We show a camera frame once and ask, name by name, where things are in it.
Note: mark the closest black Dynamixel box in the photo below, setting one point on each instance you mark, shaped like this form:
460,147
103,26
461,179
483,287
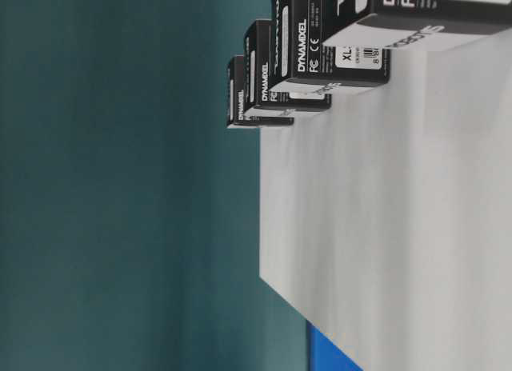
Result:
432,25

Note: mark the far black Dynamixel box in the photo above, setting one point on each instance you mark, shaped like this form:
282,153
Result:
235,118

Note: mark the middle black Dynamixel box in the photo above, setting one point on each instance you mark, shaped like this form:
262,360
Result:
261,104

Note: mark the white base block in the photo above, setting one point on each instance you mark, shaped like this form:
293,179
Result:
386,221

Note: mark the near black Dynamixel box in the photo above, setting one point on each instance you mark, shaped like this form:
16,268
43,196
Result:
302,64

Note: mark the blue mat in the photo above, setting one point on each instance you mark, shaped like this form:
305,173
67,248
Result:
323,355

